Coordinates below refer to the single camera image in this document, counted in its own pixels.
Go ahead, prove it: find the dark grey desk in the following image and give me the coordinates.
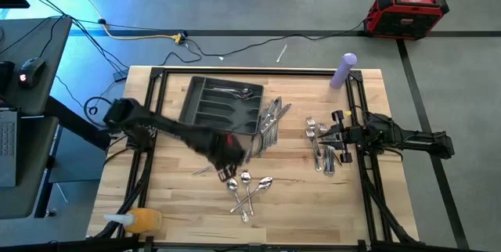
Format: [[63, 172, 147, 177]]
[[0, 16, 74, 117], [0, 116, 60, 220]]

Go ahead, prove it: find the orange spray bottle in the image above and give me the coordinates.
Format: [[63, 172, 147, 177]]
[[103, 207, 164, 235]]

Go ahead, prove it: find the black desktop device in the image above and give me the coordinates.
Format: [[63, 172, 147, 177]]
[[0, 59, 16, 97]]

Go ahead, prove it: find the dark grey cutlery tray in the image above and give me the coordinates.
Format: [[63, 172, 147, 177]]
[[178, 74, 265, 136]]

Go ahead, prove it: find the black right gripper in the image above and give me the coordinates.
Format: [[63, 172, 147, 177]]
[[319, 109, 369, 165]]

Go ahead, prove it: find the yellow extension cord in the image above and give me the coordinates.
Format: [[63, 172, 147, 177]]
[[41, 0, 185, 45]]

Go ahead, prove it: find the white plastic stick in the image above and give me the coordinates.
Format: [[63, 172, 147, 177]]
[[275, 43, 289, 64]]

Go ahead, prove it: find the black radio power cable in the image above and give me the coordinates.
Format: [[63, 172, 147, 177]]
[[183, 20, 368, 58]]

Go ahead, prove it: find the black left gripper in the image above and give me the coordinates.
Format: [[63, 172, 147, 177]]
[[203, 130, 247, 183]]

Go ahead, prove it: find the purple plastic bottle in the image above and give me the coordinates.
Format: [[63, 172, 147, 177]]
[[330, 52, 359, 90]]

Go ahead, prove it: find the black computer mouse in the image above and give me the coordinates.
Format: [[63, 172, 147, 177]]
[[17, 56, 48, 89]]

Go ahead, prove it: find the black looped floor cable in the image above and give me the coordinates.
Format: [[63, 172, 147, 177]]
[[53, 74, 118, 117]]

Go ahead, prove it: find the red and black jobsite radio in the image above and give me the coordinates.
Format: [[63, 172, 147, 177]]
[[362, 0, 451, 41]]

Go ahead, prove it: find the grey laptop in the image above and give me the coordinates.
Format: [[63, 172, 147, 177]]
[[0, 106, 20, 189]]

